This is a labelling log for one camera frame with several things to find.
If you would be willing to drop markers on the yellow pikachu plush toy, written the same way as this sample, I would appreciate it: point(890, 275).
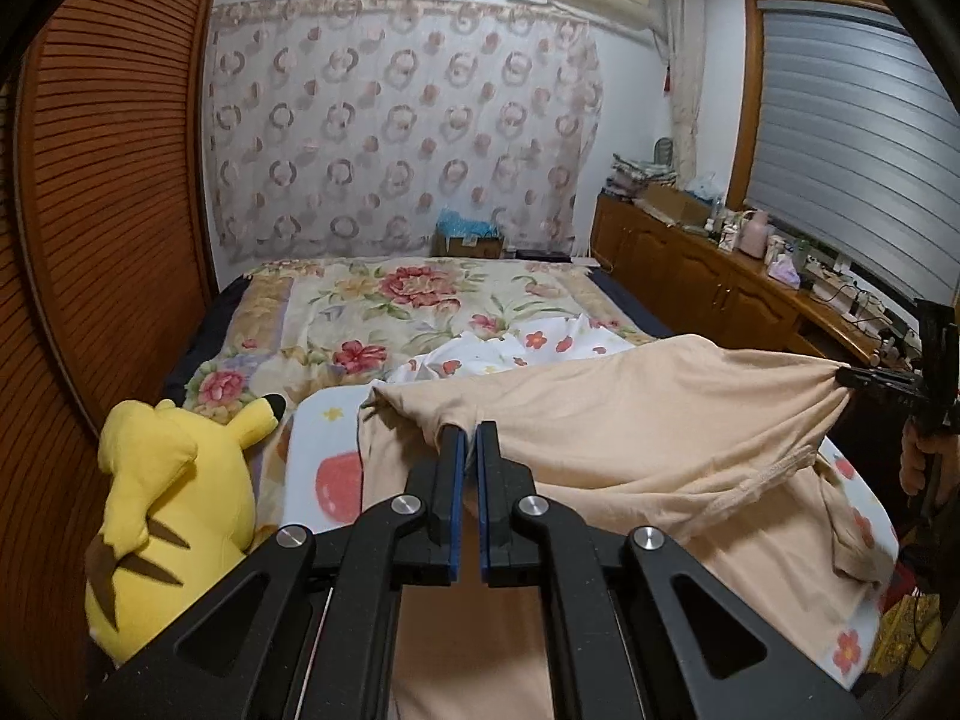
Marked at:
point(180, 514)

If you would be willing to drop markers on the person's right hand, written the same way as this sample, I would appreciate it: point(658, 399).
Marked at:
point(916, 450)

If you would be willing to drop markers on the purple tissue pack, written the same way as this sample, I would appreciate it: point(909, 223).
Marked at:
point(782, 270)

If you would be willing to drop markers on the peach printed t-shirt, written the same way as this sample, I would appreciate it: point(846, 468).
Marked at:
point(469, 650)

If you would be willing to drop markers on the grey window roller blind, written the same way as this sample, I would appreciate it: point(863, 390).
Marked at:
point(857, 143)

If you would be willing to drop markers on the cardboard box on sideboard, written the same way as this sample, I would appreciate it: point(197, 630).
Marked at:
point(677, 206)

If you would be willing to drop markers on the wooden sideboard cabinet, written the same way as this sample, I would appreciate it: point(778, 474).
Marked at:
point(691, 286)

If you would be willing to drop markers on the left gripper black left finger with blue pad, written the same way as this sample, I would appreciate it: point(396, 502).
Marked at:
point(305, 627)

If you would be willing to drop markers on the stack of folded cloths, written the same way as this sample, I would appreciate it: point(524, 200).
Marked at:
point(630, 178)

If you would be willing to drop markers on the pink thermos jug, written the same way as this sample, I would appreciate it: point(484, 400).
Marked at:
point(754, 232)

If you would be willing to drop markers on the white strawberry flower board cover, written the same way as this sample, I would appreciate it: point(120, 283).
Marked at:
point(330, 464)

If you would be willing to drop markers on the wooden louvered wardrobe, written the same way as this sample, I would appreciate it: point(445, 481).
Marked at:
point(106, 273)

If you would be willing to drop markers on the beige tied side curtain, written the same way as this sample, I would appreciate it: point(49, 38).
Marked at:
point(686, 33)

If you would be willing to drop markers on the cardboard box with blue items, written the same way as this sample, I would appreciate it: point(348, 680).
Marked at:
point(455, 236)

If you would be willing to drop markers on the floral quilt bedspread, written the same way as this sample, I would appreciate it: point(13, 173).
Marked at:
point(292, 327)

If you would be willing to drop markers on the pink circle pattern curtain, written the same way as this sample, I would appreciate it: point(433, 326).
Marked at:
point(351, 127)

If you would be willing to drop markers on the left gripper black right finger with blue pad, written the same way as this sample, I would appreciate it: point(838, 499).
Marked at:
point(636, 627)

